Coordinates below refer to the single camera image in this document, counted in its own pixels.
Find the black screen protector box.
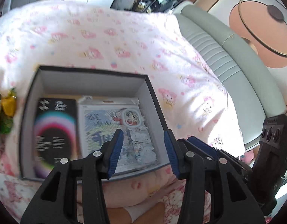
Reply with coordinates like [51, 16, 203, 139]
[33, 98, 79, 178]

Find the yellow snack wrapper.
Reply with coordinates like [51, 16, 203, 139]
[1, 88, 16, 117]

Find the round pink wall decor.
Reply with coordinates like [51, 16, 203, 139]
[229, 0, 287, 69]

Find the clear cartoon phone case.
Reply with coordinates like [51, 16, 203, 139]
[121, 108, 158, 168]

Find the black storage box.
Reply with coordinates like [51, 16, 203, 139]
[18, 66, 169, 181]

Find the pink cartoon blanket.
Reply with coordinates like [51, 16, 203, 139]
[0, 1, 245, 221]

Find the grey padded headboard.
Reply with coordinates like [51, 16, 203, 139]
[173, 3, 287, 150]

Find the white phone case package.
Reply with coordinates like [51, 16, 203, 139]
[77, 95, 158, 174]

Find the green snack packet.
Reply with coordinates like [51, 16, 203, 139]
[0, 112, 13, 135]

